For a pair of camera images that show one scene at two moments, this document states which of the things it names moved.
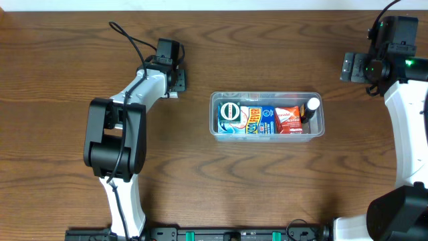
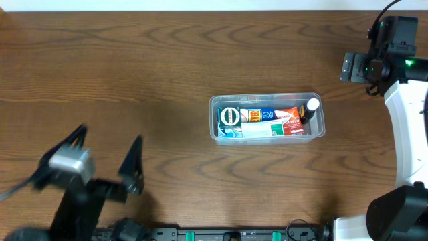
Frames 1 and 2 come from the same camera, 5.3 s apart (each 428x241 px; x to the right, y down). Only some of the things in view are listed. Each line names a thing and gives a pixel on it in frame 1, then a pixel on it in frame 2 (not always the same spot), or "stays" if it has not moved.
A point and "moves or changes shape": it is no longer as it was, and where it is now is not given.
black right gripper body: (352, 67) stays
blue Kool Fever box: (253, 120) moves or changes shape
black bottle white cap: (307, 109) stays
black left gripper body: (180, 80) → (101, 187)
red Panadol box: (287, 120) stays
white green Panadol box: (173, 94) → (273, 128)
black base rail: (204, 233) stays
